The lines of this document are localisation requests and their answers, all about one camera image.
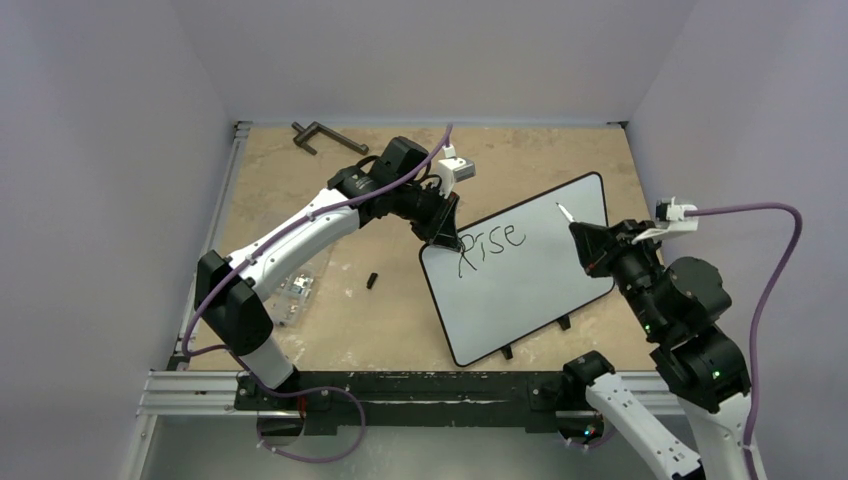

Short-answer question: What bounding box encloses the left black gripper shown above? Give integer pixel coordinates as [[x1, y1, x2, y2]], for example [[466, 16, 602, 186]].
[[390, 181, 459, 249]]

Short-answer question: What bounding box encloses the silver whiteboard marker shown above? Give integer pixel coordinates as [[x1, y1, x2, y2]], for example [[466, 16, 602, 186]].
[[556, 203, 575, 223]]

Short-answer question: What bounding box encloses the white whiteboard black frame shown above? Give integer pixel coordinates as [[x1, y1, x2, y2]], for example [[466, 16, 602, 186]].
[[419, 172, 614, 367]]

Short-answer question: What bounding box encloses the black marker cap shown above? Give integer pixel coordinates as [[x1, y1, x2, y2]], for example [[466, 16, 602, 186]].
[[366, 272, 378, 290]]

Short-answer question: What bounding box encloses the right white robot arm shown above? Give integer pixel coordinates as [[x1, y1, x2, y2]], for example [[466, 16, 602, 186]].
[[568, 220, 766, 479]]

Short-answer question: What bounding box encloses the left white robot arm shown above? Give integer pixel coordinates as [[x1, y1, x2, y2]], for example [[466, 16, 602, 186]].
[[190, 136, 476, 409]]

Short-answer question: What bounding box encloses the clear plastic screw box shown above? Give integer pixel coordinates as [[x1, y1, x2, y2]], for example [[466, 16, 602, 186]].
[[264, 248, 330, 327]]

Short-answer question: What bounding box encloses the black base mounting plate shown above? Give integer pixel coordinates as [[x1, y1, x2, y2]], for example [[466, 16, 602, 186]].
[[234, 371, 611, 443]]

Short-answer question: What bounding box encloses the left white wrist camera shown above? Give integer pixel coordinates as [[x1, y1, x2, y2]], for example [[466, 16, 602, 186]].
[[435, 157, 476, 198]]

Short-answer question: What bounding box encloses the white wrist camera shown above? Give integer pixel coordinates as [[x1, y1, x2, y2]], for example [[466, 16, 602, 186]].
[[631, 197, 699, 245], [435, 157, 476, 198]]

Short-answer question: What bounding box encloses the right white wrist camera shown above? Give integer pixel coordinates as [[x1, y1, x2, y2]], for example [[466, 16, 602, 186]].
[[631, 197, 699, 245]]

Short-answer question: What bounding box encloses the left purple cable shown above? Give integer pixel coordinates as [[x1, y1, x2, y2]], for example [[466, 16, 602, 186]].
[[180, 122, 456, 463]]

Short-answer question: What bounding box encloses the dark metal clamp handle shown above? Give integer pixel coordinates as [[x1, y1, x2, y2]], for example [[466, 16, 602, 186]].
[[291, 121, 370, 156]]

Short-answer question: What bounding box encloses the aluminium rail frame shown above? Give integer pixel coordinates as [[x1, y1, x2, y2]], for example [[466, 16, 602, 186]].
[[137, 120, 254, 417]]

